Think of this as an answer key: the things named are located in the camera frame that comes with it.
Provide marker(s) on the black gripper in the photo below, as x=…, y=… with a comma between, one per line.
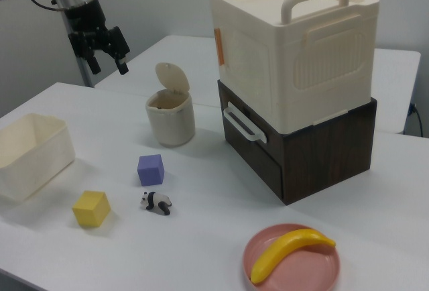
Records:
x=87, y=16

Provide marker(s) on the beige trash can with lid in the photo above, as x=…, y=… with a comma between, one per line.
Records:
x=171, y=123

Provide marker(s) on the grey metal pole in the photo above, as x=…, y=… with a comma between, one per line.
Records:
x=85, y=76

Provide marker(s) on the orange label strip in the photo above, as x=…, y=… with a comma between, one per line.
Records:
x=219, y=48

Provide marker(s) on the white plastic bin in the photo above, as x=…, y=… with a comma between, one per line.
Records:
x=43, y=167

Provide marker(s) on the purple cube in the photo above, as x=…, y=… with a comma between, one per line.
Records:
x=151, y=172

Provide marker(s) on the panda toy figure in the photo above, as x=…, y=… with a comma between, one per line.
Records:
x=155, y=200

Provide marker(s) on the yellow cube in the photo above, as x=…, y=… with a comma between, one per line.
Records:
x=90, y=210

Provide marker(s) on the dark wooden drawer cabinet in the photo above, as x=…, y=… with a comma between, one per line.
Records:
x=318, y=160

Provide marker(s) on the yellow toy banana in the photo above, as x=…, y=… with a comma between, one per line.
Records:
x=285, y=247

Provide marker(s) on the pink plate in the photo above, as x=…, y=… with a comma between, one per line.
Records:
x=301, y=271

